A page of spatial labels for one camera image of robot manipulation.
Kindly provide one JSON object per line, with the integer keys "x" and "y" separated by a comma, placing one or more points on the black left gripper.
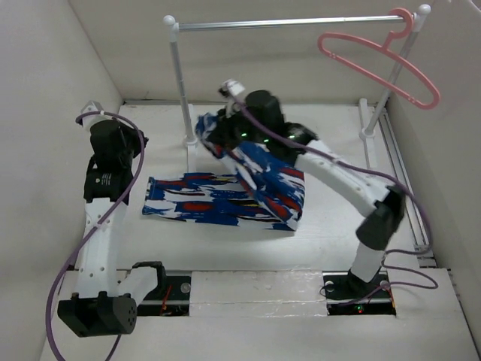
{"x": 134, "y": 133}

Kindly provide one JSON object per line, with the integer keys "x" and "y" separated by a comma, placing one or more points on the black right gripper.
{"x": 221, "y": 133}

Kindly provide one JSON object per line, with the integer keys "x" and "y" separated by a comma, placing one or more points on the blue patterned trousers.
{"x": 233, "y": 192}

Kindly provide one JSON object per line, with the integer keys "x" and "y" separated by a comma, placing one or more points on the pink plastic hanger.
{"x": 413, "y": 23}

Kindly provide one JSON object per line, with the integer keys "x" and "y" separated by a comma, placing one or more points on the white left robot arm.
{"x": 100, "y": 304}

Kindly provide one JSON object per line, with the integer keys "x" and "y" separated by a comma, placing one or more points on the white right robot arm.
{"x": 381, "y": 204}

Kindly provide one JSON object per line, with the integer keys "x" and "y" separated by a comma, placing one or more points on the white clothes rack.
{"x": 174, "y": 28}

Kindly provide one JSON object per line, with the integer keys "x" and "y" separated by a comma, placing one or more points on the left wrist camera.
{"x": 91, "y": 114}

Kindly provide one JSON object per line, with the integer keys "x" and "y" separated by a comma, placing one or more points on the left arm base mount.
{"x": 170, "y": 297}

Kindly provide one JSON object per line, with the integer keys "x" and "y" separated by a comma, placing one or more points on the aluminium side rail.
{"x": 417, "y": 216}

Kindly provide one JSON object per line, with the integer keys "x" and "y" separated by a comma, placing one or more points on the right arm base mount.
{"x": 347, "y": 296}

